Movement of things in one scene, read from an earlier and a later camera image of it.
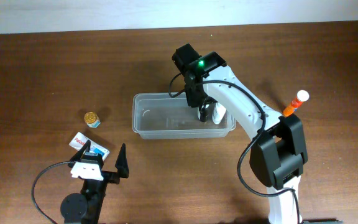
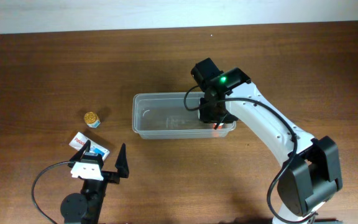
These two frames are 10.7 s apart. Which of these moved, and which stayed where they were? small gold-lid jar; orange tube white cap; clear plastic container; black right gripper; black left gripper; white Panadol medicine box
Moved: orange tube white cap; black right gripper
Stayed: clear plastic container; small gold-lid jar; white Panadol medicine box; black left gripper
